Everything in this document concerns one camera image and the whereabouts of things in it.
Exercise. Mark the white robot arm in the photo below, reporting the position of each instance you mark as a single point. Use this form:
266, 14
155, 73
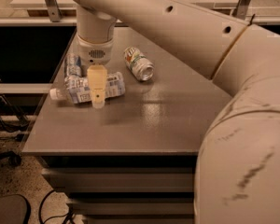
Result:
237, 178

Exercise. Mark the grey drawer cabinet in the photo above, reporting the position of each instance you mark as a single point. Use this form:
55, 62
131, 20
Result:
125, 189

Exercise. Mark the black office chair base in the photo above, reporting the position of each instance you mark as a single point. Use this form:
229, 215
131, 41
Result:
13, 158

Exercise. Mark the metal frame railing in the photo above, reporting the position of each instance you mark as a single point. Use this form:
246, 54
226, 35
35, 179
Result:
37, 10

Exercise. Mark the green white soda can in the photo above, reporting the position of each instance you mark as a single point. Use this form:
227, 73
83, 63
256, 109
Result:
138, 63

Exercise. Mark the silver blue redbull can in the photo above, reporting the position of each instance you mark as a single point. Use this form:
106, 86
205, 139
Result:
72, 65

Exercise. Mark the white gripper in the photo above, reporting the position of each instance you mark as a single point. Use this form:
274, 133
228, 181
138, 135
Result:
95, 54

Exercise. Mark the blue label plastic bottle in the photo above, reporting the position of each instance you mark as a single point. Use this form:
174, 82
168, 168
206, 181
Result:
77, 89

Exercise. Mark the grey chair seat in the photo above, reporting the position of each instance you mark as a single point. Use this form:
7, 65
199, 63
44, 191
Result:
14, 209

